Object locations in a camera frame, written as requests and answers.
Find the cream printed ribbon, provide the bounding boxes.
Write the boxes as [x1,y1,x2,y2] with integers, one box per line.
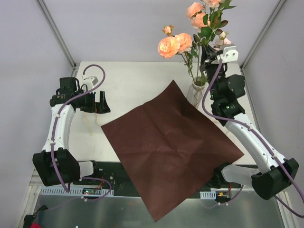
[82,113,101,134]

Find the small pink bud stem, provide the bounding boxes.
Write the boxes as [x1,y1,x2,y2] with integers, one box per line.
[199,0,237,86]

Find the tall peach rose stem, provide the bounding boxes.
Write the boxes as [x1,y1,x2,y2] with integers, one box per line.
[185,2,210,83]

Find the beige faceted vase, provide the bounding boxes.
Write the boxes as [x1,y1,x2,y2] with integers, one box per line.
[186,83,206,109]

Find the red wrapping paper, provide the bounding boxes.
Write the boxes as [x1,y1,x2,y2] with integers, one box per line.
[102,81,243,221]

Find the pale pink flower stem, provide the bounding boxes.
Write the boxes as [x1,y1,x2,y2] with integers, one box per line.
[214,32,231,50]

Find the large peach rose stem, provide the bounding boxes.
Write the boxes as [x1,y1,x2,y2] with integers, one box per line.
[157,25,198,82]

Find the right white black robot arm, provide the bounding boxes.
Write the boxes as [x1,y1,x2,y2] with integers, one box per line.
[200,44,299,200]

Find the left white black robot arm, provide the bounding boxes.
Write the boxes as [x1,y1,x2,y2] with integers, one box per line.
[32,76,111,187]

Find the shiny metal floor sheet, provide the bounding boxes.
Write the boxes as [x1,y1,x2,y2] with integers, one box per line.
[35,190,284,228]

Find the red black object corner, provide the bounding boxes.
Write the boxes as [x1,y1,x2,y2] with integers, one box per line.
[23,205,48,228]

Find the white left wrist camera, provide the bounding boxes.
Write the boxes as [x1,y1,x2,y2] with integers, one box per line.
[81,76,99,91]

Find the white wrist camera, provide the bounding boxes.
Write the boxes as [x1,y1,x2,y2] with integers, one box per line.
[216,44,238,63]
[81,76,99,91]

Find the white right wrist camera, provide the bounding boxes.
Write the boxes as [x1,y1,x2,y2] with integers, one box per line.
[216,44,238,63]

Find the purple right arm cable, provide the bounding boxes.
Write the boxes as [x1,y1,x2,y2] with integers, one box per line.
[201,59,304,218]

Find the left aluminium frame post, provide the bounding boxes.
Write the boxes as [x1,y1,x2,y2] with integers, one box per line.
[35,0,77,70]

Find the aluminium frame post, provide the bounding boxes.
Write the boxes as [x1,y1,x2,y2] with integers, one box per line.
[240,0,287,73]
[35,0,77,70]

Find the right aluminium frame post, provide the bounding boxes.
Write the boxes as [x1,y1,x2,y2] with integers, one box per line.
[240,0,287,73]

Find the left white cable duct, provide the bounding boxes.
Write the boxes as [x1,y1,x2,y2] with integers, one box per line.
[40,187,114,197]

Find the white cable duct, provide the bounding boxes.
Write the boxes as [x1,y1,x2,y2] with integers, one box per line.
[40,187,114,197]
[199,190,217,200]

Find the right white cable duct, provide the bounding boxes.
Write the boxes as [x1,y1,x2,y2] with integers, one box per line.
[199,190,217,200]

